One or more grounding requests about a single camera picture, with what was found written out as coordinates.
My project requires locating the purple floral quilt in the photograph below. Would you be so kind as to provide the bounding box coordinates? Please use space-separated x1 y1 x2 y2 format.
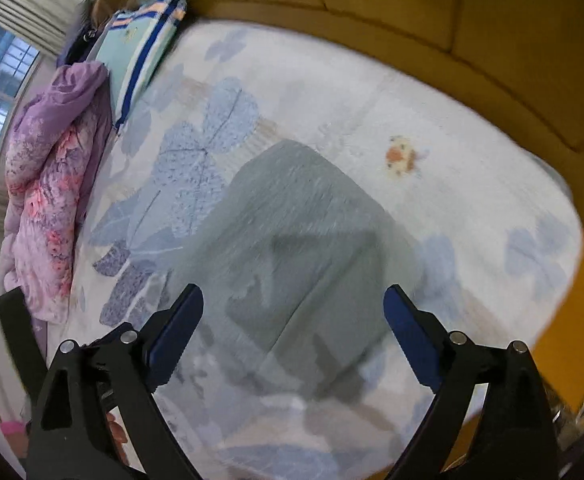
0 61 112 324

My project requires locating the teal striped pillow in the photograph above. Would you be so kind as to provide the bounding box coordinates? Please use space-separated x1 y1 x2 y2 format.
94 0 187 128

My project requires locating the person's left hand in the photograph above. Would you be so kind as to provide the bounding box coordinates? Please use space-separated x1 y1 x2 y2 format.
106 413 129 466

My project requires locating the black bed footboard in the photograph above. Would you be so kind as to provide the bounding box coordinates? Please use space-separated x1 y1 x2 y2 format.
0 287 48 405

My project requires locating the grey zip hoodie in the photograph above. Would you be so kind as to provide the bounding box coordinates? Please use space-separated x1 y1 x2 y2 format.
173 141 422 403

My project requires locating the right striped curtain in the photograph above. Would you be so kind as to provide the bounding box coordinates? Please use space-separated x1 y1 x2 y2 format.
0 0 83 58

